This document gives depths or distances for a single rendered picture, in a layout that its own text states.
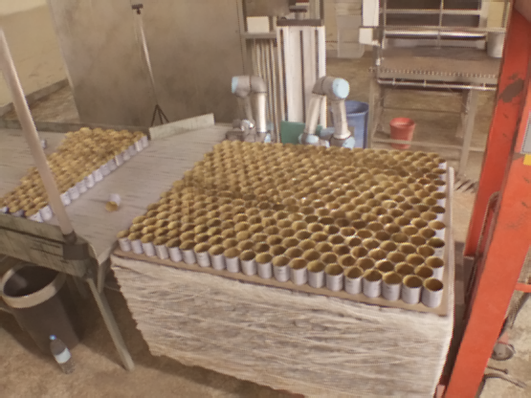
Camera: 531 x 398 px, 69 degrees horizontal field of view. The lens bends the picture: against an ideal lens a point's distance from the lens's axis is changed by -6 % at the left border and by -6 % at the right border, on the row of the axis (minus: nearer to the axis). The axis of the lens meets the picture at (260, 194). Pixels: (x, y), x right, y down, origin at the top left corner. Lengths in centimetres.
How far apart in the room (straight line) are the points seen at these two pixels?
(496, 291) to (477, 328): 21
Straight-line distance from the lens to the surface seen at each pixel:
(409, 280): 155
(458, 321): 193
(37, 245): 247
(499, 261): 163
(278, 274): 159
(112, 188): 253
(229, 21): 424
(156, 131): 307
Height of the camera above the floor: 220
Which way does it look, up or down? 31 degrees down
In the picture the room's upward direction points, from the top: 6 degrees counter-clockwise
